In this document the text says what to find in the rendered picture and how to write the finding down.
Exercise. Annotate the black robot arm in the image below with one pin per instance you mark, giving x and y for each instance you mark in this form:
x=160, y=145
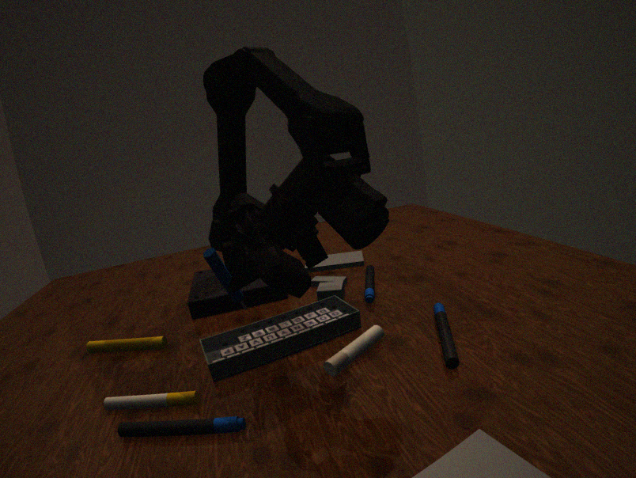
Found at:
x=320, y=124

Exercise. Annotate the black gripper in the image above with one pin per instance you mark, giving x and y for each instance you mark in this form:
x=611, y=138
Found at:
x=257, y=243

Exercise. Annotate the beige cylinder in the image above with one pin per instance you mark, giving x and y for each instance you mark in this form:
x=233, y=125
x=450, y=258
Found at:
x=352, y=351

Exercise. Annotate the black marker with blue cap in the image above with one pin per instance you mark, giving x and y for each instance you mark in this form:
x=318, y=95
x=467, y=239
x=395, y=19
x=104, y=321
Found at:
x=447, y=343
x=369, y=284
x=182, y=427

